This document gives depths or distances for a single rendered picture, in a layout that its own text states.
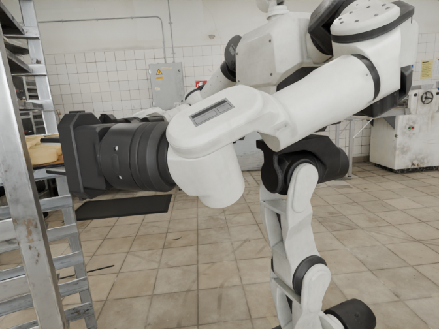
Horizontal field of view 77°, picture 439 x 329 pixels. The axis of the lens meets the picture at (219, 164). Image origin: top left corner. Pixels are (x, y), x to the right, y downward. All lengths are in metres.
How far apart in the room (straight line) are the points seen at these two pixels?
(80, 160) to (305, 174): 0.60
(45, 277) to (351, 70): 0.49
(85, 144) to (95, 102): 4.50
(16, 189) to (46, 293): 0.16
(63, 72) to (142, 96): 1.23
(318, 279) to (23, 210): 0.81
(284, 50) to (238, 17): 4.14
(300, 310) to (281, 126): 0.80
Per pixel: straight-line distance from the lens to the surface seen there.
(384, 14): 0.41
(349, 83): 0.35
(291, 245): 0.92
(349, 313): 1.35
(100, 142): 0.38
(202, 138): 0.27
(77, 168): 0.41
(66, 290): 1.03
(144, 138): 0.32
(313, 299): 1.01
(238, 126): 0.27
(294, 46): 0.72
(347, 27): 0.40
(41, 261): 0.48
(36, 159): 0.50
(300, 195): 0.82
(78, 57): 5.00
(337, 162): 0.93
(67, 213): 0.93
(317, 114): 0.33
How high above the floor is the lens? 1.21
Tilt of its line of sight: 13 degrees down
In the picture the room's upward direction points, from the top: 4 degrees counter-clockwise
